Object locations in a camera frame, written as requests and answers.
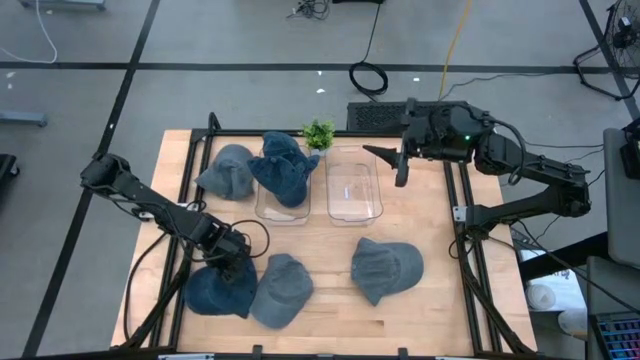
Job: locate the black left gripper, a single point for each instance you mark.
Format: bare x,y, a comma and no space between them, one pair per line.
235,265

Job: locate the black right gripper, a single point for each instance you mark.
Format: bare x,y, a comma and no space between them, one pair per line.
445,135

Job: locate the dark blue denim cap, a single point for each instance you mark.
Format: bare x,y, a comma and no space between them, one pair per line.
285,180
210,297
280,142

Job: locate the grey denim cap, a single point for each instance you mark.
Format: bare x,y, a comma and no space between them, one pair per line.
280,292
385,270
230,170

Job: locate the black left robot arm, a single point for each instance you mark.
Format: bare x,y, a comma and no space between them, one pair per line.
150,200

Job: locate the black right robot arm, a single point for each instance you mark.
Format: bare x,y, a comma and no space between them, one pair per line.
545,167

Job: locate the black computer tower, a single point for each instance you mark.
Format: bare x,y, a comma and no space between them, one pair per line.
372,117

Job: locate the clear plastic bin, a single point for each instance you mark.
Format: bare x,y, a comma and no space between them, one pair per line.
352,185
272,215

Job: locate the small green potted plant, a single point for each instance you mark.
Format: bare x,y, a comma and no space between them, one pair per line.
319,134

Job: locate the white paper roll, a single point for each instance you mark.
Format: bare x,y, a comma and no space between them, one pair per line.
540,297

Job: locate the grey desk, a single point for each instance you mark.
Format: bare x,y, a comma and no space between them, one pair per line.
622,210

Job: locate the black desk device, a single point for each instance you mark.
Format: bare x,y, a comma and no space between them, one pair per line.
632,155

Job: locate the black floor equipment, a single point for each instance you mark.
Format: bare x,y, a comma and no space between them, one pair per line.
7,170

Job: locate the grey furniture foot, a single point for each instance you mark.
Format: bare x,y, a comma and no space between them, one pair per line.
22,119

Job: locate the black standing fan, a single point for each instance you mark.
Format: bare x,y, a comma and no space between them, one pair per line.
625,35

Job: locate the backlit rainbow keyboard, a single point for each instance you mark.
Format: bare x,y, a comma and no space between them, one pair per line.
620,337

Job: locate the grey cart base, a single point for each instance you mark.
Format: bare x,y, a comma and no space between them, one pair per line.
60,4

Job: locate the black aluminium table frame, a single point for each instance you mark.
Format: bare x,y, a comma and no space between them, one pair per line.
240,133

